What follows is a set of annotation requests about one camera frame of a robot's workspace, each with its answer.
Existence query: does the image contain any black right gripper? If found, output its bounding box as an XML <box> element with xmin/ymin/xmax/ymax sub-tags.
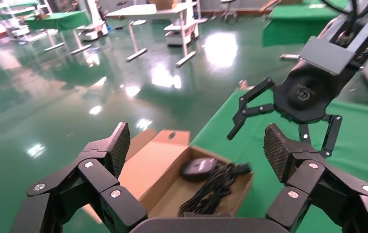
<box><xmin>227</xmin><ymin>59</ymin><xmax>358</xmax><ymax>159</ymax></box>

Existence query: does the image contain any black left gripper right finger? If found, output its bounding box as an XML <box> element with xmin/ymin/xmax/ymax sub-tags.
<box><xmin>263</xmin><ymin>123</ymin><xmax>368</xmax><ymax>233</ymax></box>

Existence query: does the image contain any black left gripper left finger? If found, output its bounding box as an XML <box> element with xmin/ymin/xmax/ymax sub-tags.
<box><xmin>10</xmin><ymin>122</ymin><xmax>148</xmax><ymax>233</ymax></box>

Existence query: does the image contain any black cable bundle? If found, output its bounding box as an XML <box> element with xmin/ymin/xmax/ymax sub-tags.
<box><xmin>177</xmin><ymin>162</ymin><xmax>253</xmax><ymax>216</ymax></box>

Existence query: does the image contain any black mouse with cable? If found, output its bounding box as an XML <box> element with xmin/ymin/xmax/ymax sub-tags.
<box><xmin>180</xmin><ymin>157</ymin><xmax>219</xmax><ymax>183</ymax></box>

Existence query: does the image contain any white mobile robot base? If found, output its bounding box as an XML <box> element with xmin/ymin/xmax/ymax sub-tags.
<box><xmin>75</xmin><ymin>0</ymin><xmax>110</xmax><ymax>42</ymax></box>

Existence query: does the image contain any open brown cardboard box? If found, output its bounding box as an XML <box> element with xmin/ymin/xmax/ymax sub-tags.
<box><xmin>82</xmin><ymin>128</ymin><xmax>255</xmax><ymax>226</ymax></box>

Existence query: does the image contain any green table cloth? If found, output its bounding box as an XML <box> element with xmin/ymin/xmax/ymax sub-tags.
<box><xmin>188</xmin><ymin>89</ymin><xmax>368</xmax><ymax>233</ymax></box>

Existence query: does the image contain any white metal table leg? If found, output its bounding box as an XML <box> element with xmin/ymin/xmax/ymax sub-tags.
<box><xmin>70</xmin><ymin>29</ymin><xmax>92</xmax><ymax>56</ymax></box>
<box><xmin>43</xmin><ymin>30</ymin><xmax>66</xmax><ymax>53</ymax></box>
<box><xmin>175</xmin><ymin>13</ymin><xmax>198</xmax><ymax>68</ymax></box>
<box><xmin>125</xmin><ymin>17</ymin><xmax>148</xmax><ymax>63</ymax></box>
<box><xmin>279</xmin><ymin>53</ymin><xmax>301</xmax><ymax>62</ymax></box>

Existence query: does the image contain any green cloth covered table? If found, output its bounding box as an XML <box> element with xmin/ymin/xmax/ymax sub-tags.
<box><xmin>24</xmin><ymin>10</ymin><xmax>90</xmax><ymax>32</ymax></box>
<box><xmin>0</xmin><ymin>0</ymin><xmax>39</xmax><ymax>14</ymax></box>
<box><xmin>262</xmin><ymin>0</ymin><xmax>353</xmax><ymax>48</ymax></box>

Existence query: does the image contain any white shelf cart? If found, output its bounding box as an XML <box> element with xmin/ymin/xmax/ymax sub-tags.
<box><xmin>163</xmin><ymin>0</ymin><xmax>200</xmax><ymax>46</ymax></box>

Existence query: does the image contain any white table top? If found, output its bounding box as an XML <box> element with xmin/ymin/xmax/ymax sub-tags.
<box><xmin>106</xmin><ymin>3</ymin><xmax>188</xmax><ymax>20</ymax></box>

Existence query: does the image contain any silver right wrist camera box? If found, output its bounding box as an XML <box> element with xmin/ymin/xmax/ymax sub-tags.
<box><xmin>299</xmin><ymin>35</ymin><xmax>366</xmax><ymax>77</ymax></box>

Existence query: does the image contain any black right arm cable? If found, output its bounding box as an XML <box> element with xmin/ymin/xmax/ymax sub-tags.
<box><xmin>321</xmin><ymin>0</ymin><xmax>368</xmax><ymax>36</ymax></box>

